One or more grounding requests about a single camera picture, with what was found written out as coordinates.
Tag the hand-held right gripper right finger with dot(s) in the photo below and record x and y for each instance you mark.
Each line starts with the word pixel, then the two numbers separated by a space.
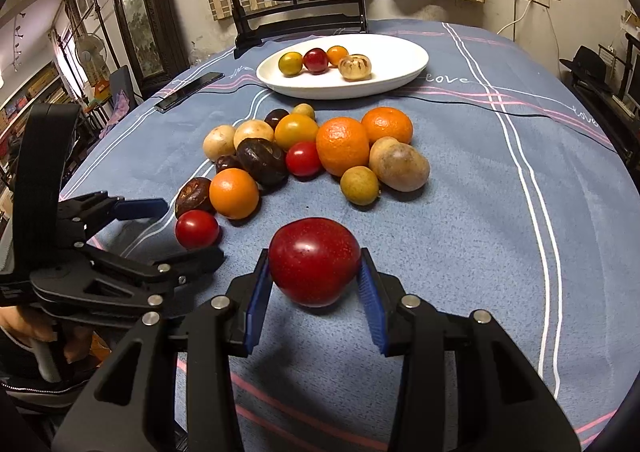
pixel 374 312

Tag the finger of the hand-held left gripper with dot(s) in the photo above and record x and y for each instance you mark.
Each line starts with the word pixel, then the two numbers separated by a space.
pixel 195 264
pixel 142 209

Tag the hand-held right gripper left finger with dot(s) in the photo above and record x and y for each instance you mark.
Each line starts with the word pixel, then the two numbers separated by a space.
pixel 256 312

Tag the dark brown mangosteen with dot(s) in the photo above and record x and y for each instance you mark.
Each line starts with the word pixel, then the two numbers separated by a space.
pixel 194 197
pixel 262 162

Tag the large red apple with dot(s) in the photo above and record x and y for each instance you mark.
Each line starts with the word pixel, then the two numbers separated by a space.
pixel 312 257

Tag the small orange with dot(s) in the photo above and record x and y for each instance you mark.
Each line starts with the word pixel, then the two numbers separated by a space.
pixel 234 193

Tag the small dark purple fruit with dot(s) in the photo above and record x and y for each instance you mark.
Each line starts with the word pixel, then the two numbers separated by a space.
pixel 226 163
pixel 275 116

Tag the tan round fruit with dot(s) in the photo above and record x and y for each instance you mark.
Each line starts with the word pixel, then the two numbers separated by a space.
pixel 219 141
pixel 252 130

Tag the green-yellow round fruit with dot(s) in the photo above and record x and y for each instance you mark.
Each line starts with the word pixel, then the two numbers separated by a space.
pixel 360 185

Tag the tan potato-shaped fruit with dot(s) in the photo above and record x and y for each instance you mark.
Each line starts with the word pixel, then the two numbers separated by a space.
pixel 399 164

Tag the white oval plate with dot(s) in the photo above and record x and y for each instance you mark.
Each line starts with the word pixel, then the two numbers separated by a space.
pixel 395 61

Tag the person's left hand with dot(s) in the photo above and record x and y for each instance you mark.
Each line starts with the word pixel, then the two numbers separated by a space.
pixel 30 324

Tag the bookshelf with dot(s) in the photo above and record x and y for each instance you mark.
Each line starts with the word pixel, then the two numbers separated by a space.
pixel 30 101

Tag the purple cloth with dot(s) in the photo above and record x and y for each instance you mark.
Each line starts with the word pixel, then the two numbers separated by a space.
pixel 120 109

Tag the black remote control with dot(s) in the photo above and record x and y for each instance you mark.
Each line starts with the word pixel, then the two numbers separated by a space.
pixel 190 90

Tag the white standing fan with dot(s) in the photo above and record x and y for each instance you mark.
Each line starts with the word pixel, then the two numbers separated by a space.
pixel 90 51

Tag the blue striped tablecloth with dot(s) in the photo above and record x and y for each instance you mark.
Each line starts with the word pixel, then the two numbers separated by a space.
pixel 475 212

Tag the yellow tomato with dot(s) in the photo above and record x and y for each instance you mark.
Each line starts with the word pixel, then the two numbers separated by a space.
pixel 296 131

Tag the black floor stand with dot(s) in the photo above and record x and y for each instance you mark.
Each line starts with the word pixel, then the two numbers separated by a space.
pixel 100 16

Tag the flat mandarin orange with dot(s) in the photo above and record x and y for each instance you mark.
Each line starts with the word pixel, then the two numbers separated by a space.
pixel 387 125

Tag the dark wood framed painting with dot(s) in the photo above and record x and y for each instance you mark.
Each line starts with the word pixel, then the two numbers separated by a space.
pixel 137 21

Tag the small yellow-tan fruit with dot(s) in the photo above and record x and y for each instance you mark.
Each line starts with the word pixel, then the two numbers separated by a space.
pixel 303 110

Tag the yellow-green cherry tomato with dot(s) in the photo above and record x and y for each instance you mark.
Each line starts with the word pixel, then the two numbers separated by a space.
pixel 290 63

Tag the dark red cherry tomato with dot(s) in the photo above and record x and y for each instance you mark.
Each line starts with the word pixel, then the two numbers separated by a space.
pixel 315 60

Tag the beige ribbed round fruit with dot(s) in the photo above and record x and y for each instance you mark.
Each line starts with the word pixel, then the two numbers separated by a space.
pixel 355 67

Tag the small orange cherry tomato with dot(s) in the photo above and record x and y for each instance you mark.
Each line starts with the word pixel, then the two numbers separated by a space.
pixel 337 53

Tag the dark wooden cabinet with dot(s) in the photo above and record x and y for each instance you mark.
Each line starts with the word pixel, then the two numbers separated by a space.
pixel 610 116

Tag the black hat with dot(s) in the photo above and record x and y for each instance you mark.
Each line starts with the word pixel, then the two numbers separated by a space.
pixel 587 62

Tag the black monitor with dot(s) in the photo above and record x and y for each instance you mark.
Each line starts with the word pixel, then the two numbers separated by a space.
pixel 634 76

